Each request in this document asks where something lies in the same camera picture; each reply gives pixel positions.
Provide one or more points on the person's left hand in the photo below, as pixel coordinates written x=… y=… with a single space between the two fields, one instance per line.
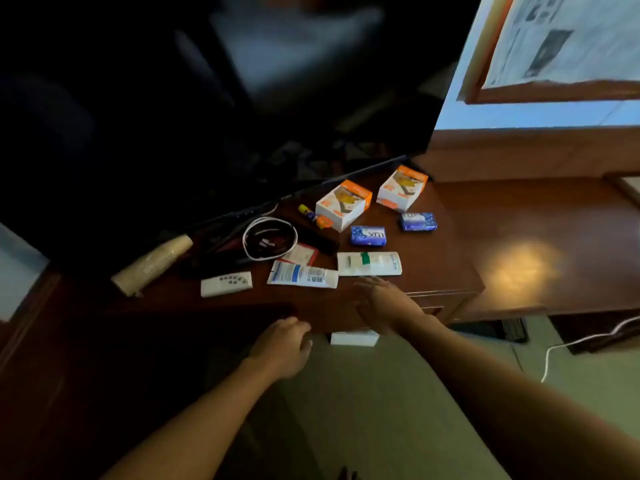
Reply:
x=280 y=350

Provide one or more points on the person's right hand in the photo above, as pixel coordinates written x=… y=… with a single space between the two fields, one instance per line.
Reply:
x=392 y=307

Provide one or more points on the person's right fingers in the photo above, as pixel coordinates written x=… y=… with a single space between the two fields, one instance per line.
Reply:
x=375 y=287

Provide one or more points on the person's left thumb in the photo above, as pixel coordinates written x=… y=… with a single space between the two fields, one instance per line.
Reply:
x=304 y=350

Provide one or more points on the person's right forearm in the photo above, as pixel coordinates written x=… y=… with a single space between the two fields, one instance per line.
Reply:
x=510 y=409

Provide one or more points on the person's left forearm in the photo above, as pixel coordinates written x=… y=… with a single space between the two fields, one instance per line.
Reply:
x=200 y=424

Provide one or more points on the white tube with green label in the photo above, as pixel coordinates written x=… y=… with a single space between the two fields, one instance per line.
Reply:
x=370 y=264

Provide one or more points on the small white box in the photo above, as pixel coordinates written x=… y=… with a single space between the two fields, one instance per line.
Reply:
x=354 y=338

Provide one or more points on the blue soap packet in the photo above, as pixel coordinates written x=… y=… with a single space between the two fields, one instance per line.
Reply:
x=419 y=221
x=368 y=235

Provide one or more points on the white and blue tube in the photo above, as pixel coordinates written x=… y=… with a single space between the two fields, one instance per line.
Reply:
x=302 y=274

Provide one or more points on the red bordered white sachet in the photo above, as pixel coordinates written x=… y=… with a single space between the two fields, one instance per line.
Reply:
x=301 y=254

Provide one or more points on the orange and white box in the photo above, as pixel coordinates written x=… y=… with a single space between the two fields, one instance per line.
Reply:
x=344 y=204
x=402 y=188

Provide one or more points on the yellow and blue glue stick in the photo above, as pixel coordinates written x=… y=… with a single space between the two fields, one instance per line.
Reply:
x=309 y=212

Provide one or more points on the white remote control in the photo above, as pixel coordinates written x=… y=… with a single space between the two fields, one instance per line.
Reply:
x=226 y=284

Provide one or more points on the beige rolled paper tube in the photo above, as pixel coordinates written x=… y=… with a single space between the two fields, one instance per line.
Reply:
x=150 y=267

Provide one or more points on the black flat screen television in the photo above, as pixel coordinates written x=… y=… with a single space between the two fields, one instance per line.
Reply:
x=150 y=119

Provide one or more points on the wooden framed newspaper picture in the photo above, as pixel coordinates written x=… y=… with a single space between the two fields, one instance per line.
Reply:
x=560 y=44

